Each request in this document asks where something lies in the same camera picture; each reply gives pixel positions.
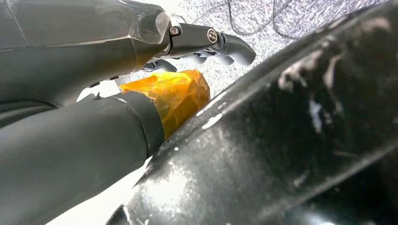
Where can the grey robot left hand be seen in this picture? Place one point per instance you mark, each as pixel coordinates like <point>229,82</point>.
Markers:
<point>62,62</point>

